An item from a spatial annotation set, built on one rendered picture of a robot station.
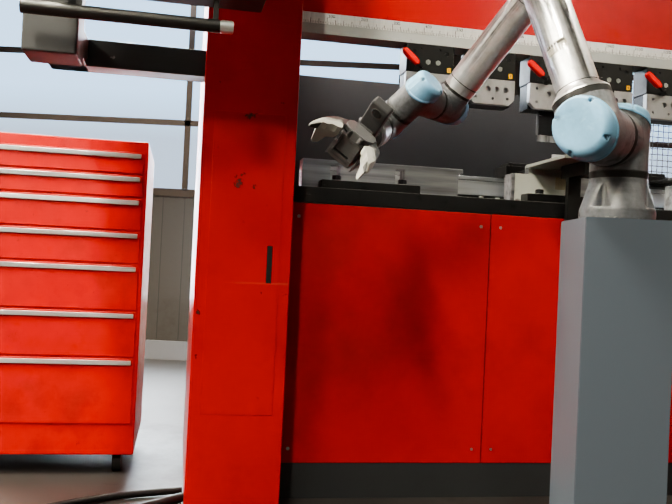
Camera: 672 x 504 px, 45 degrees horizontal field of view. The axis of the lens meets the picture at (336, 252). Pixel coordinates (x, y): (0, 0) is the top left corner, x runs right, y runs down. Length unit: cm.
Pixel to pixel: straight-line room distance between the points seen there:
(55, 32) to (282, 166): 65
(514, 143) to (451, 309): 100
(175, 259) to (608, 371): 396
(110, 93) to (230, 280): 347
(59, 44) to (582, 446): 140
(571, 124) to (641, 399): 55
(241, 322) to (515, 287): 82
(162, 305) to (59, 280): 284
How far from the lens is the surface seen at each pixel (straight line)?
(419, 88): 183
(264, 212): 215
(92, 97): 552
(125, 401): 252
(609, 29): 279
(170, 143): 534
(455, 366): 239
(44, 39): 196
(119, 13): 187
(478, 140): 312
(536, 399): 250
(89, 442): 256
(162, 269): 531
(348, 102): 300
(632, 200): 169
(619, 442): 169
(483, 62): 191
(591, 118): 158
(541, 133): 265
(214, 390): 216
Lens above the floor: 66
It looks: 1 degrees up
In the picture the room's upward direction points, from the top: 3 degrees clockwise
